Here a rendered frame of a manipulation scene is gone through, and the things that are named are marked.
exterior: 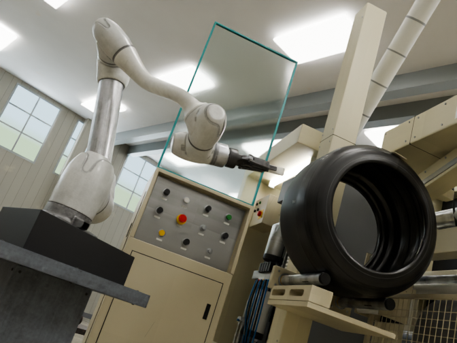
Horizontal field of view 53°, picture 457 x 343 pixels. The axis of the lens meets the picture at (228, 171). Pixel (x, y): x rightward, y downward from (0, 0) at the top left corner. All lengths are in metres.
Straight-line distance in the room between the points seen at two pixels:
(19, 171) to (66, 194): 10.71
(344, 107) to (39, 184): 10.61
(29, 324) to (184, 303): 0.96
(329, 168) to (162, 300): 1.02
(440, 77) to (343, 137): 4.60
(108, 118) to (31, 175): 10.50
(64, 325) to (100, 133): 0.73
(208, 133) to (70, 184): 0.47
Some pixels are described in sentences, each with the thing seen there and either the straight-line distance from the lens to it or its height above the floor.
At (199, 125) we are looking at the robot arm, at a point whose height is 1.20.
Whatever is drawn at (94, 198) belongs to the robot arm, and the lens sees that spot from 1.54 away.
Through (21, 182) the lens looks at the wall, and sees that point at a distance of 12.24.
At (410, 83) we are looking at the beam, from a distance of 6.98.
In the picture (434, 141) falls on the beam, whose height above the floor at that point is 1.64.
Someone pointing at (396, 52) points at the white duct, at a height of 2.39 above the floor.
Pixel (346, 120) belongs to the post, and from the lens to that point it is 2.35.
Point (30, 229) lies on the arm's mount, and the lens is 1.40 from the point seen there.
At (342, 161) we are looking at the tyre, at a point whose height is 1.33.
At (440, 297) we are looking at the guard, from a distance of 1.94.
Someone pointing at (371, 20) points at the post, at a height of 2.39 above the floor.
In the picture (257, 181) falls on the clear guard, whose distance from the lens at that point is 2.46.
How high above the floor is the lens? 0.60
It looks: 19 degrees up
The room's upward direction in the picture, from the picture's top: 19 degrees clockwise
